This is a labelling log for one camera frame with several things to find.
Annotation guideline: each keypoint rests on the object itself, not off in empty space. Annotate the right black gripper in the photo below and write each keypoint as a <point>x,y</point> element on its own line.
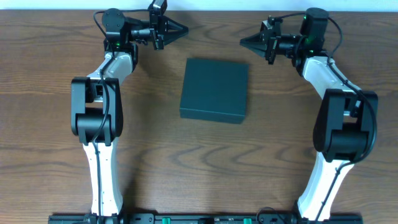
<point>270,42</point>

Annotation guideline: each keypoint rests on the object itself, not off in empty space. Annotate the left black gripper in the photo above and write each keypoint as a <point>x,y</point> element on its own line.
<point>158,32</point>

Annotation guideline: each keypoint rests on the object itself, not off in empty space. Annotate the dark green gift box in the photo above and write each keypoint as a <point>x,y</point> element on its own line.
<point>214,90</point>

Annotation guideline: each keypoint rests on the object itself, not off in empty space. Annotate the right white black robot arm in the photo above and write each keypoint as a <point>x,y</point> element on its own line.
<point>345,130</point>

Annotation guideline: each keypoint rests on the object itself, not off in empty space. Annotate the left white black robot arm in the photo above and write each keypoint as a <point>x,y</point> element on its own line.
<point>96,105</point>

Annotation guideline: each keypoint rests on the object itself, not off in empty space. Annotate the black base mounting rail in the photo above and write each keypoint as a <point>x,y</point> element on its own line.
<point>150,218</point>

